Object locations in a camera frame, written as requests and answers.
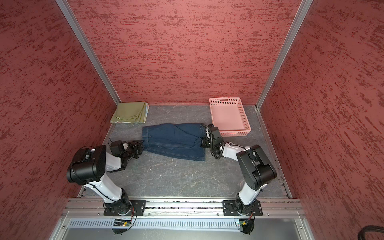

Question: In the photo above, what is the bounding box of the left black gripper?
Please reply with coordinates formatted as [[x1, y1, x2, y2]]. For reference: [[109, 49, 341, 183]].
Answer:
[[122, 140, 145, 160]]

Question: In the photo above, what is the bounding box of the blue denim skirt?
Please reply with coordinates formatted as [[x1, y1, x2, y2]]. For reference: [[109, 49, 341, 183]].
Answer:
[[142, 123, 206, 161]]

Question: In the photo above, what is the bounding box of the olive green skirt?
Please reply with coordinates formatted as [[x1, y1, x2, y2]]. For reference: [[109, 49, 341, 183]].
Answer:
[[110, 102, 147, 124]]

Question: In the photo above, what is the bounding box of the floral pastel skirt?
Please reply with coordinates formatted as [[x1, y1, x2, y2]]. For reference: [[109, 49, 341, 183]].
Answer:
[[144, 103, 150, 123]]

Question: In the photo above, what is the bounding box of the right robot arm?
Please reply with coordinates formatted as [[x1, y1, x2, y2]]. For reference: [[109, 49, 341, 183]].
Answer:
[[202, 125, 277, 217]]

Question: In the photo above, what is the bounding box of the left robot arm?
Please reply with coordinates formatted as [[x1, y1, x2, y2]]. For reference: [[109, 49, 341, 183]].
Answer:
[[66, 140, 147, 217]]

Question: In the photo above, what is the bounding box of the pink plastic basket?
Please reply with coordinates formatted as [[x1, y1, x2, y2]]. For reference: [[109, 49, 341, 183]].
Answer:
[[209, 97, 252, 137]]

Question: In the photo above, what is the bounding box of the left circuit board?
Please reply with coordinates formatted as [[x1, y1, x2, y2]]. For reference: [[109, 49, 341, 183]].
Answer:
[[113, 219, 132, 228]]

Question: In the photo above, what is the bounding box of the circuit board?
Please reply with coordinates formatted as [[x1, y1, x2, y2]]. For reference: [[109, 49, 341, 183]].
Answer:
[[113, 219, 132, 228], [239, 220, 254, 228]]

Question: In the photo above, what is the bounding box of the right circuit board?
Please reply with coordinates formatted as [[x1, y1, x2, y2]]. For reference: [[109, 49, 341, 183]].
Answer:
[[239, 220, 254, 228]]

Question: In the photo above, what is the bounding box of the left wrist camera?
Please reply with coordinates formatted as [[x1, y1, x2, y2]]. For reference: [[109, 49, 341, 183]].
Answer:
[[110, 141, 128, 157]]

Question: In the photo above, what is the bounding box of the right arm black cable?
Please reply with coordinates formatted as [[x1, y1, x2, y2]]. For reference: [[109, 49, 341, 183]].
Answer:
[[201, 124, 250, 160]]

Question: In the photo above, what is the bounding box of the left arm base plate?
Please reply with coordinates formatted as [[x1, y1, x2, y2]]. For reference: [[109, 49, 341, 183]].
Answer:
[[103, 200, 147, 217]]

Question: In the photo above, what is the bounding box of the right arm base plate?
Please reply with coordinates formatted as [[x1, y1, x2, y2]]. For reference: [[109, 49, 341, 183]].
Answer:
[[222, 200, 263, 217]]

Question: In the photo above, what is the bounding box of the aluminium front rail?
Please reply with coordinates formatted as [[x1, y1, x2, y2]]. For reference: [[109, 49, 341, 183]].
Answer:
[[61, 197, 307, 219]]

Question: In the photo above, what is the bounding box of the left corner aluminium post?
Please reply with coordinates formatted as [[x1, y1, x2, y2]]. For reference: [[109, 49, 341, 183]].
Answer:
[[55, 0, 121, 105]]

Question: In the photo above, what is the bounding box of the corner aluminium post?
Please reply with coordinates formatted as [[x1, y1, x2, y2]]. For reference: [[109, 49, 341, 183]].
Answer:
[[55, 0, 121, 105], [256, 0, 313, 111]]

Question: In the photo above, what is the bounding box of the right corner aluminium post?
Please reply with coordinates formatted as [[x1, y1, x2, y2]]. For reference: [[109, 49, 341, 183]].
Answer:
[[256, 0, 313, 111]]

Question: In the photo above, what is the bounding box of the black cable bottom corner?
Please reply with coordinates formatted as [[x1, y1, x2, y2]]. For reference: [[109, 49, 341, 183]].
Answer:
[[357, 224, 384, 240]]

